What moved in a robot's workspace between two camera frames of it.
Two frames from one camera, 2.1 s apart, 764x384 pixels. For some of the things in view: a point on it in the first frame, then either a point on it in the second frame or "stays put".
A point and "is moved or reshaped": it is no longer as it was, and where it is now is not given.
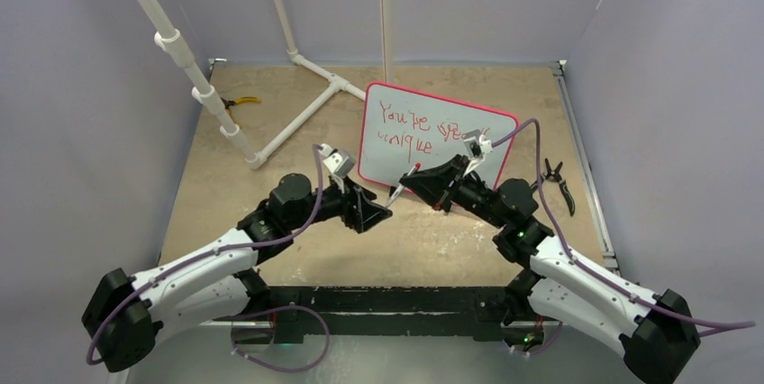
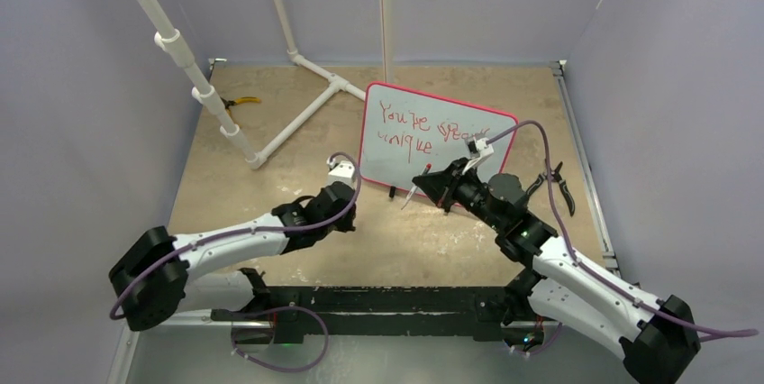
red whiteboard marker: (399, 188) is moved or reshaped
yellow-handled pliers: (241, 100) stays put
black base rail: (391, 312) stays put
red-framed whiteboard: (405, 131) stays put
